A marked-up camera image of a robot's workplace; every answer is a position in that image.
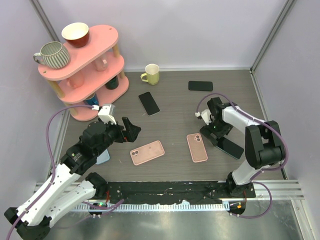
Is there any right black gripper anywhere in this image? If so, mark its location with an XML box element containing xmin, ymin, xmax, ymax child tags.
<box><xmin>200</xmin><ymin>117</ymin><xmax>234</xmax><ymax>147</ymax></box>

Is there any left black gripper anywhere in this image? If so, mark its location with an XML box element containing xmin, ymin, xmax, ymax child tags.
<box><xmin>94</xmin><ymin>117</ymin><xmax>141</xmax><ymax>157</ymax></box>

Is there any pink phone case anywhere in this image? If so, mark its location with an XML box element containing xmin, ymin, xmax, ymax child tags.
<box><xmin>186</xmin><ymin>133</ymin><xmax>208</xmax><ymax>163</ymax></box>
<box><xmin>130</xmin><ymin>140</ymin><xmax>165</xmax><ymax>166</ymax></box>

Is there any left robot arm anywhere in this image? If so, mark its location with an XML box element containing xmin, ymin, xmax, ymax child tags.
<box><xmin>4</xmin><ymin>117</ymin><xmax>142</xmax><ymax>240</ymax></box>

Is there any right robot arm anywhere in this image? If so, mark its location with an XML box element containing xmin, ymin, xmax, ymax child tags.
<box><xmin>195</xmin><ymin>97</ymin><xmax>287</xmax><ymax>198</ymax></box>

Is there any black phone face up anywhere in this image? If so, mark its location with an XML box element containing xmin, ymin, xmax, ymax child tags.
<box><xmin>138</xmin><ymin>91</ymin><xmax>160</xmax><ymax>116</ymax></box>

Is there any light blue phone case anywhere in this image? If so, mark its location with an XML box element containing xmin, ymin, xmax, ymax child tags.
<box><xmin>96</xmin><ymin>149</ymin><xmax>110</xmax><ymax>165</ymax></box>

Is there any black phone case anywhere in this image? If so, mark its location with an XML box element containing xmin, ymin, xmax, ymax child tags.
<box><xmin>188</xmin><ymin>80</ymin><xmax>213</xmax><ymax>92</ymax></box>

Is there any blue mug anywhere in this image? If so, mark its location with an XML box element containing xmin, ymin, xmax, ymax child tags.
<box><xmin>84</xmin><ymin>92</ymin><xmax>100</xmax><ymax>106</ymax></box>

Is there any dark green mug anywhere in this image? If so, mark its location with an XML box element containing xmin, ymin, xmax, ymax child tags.
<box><xmin>105</xmin><ymin>76</ymin><xmax>119</xmax><ymax>90</ymax></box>

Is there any yellow mug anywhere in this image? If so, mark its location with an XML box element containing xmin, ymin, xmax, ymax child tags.
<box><xmin>140</xmin><ymin>63</ymin><xmax>160</xmax><ymax>86</ymax></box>

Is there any pink three-tier shelf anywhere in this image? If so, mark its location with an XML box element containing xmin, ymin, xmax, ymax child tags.
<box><xmin>38</xmin><ymin>24</ymin><xmax>129</xmax><ymax>122</ymax></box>

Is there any pink mug upper shelf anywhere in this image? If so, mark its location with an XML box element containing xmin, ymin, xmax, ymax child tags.
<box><xmin>92</xmin><ymin>57</ymin><xmax>108</xmax><ymax>72</ymax></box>

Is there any pink mug shelf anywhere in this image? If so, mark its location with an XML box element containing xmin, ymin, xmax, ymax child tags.
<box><xmin>66</xmin><ymin>71</ymin><xmax>85</xmax><ymax>89</ymax></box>
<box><xmin>92</xmin><ymin>57</ymin><xmax>108</xmax><ymax>72</ymax></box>

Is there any pink mug middle shelf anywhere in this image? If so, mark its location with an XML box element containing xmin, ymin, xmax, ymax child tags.
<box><xmin>66</xmin><ymin>71</ymin><xmax>85</xmax><ymax>89</ymax></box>

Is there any grey striped mug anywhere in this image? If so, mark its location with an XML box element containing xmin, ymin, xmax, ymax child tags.
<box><xmin>33</xmin><ymin>41</ymin><xmax>71</xmax><ymax>70</ymax></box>

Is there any red bowl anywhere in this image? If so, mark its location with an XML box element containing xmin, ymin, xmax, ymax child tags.
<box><xmin>61</xmin><ymin>22</ymin><xmax>90</xmax><ymax>48</ymax></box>

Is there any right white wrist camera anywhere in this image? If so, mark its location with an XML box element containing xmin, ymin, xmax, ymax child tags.
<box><xmin>195</xmin><ymin>109</ymin><xmax>212</xmax><ymax>125</ymax></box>

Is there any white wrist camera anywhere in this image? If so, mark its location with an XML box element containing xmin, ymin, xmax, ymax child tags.
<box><xmin>195</xmin><ymin>109</ymin><xmax>212</xmax><ymax>125</ymax></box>
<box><xmin>97</xmin><ymin>103</ymin><xmax>117</xmax><ymax>125</ymax></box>

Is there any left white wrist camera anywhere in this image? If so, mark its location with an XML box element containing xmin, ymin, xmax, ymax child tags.
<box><xmin>97</xmin><ymin>103</ymin><xmax>117</xmax><ymax>125</ymax></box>

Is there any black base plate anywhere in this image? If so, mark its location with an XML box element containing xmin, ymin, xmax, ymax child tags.
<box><xmin>89</xmin><ymin>181</ymin><xmax>256</xmax><ymax>205</ymax></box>

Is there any white cable duct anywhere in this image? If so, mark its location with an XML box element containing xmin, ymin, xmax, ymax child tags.
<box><xmin>74</xmin><ymin>201</ymin><xmax>231</xmax><ymax>213</ymax></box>

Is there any aluminium rail frame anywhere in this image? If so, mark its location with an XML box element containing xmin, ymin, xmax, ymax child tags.
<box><xmin>32</xmin><ymin>179</ymin><xmax>306</xmax><ymax>201</ymax></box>

